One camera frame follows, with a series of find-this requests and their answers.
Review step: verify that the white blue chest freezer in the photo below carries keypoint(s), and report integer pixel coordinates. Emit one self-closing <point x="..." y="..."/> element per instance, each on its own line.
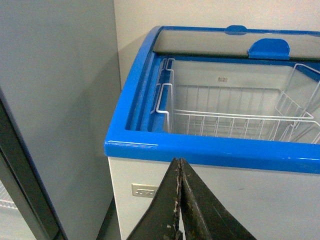
<point x="271" y="187"/>

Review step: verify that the silver brand nameplate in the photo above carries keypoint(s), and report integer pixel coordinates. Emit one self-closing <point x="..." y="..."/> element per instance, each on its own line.
<point x="143" y="190"/>

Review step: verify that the upright display fridge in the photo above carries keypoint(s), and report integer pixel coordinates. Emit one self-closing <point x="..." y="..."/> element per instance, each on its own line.
<point x="23" y="140"/>

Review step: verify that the white wire basket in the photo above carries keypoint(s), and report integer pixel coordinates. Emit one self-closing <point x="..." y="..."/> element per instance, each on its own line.
<point x="237" y="100"/>

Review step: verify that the sliding glass freezer lid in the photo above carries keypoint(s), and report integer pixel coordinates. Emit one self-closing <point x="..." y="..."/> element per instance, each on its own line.
<point x="238" y="41"/>

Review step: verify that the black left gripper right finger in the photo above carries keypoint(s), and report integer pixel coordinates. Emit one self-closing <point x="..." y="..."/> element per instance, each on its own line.
<point x="204" y="216"/>

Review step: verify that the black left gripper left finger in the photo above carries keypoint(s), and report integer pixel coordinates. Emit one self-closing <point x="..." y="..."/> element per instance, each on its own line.
<point x="161" y="221"/>

